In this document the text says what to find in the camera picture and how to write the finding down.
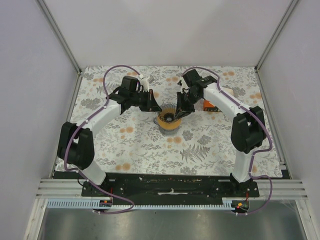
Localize purple cable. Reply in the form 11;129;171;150
63;64;136;216
182;66;274;216

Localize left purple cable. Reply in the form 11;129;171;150
63;64;136;216

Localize clear glass coffee server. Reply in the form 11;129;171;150
153;118;180;136

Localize white slotted cable duct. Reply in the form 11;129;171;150
46;198;251;209

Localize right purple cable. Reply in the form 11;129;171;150
182;66;274;216

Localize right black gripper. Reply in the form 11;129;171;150
174;91;201;121

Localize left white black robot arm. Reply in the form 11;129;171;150
57;75;162;197

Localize orange black coffee filter box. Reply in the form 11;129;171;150
203;100;222;113

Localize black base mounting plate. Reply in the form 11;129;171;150
53;171;261;201

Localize clear ribbed glass dripper cone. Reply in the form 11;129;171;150
156;103;182;130

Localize floral patterned table mat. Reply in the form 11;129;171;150
54;65;283;176

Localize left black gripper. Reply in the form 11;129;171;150
130;90;162;114

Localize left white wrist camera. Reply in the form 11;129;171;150
139;74;155;92

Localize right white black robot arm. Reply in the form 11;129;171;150
174;67;268;197

